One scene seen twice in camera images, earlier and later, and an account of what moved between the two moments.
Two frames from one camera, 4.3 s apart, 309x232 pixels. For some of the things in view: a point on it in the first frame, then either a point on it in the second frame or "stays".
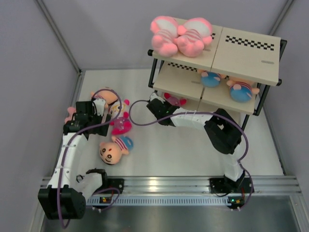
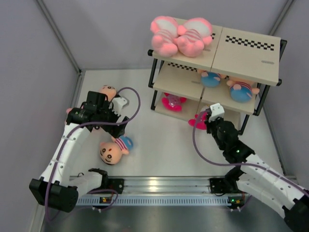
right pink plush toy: [194, 33] stays
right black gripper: [167, 104] -> [209, 123]
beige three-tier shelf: [234, 72] stays
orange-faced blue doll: [110, 152] stays
